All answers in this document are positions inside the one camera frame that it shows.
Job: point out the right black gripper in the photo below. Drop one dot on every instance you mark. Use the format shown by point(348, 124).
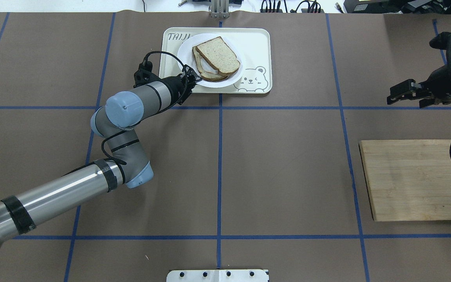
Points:
point(443, 83)

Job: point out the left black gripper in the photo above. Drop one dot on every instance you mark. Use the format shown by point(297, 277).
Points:
point(176, 88)

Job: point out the white round plate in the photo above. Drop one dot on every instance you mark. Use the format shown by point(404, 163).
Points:
point(185, 53)

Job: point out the white bread slice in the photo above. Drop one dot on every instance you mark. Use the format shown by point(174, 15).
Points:
point(219, 56)

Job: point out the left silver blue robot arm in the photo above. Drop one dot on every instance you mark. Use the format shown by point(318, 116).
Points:
point(125, 160)

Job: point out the cream bear tray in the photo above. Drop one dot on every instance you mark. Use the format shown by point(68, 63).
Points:
point(255, 44)

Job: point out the bamboo cutting board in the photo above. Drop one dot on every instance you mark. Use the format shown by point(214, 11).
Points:
point(407, 179)

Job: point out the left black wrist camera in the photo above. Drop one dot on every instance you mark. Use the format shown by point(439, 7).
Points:
point(143, 74)

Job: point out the aluminium frame post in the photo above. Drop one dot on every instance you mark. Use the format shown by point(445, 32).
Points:
point(219, 8)

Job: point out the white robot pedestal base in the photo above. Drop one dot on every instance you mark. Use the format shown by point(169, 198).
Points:
point(219, 275)

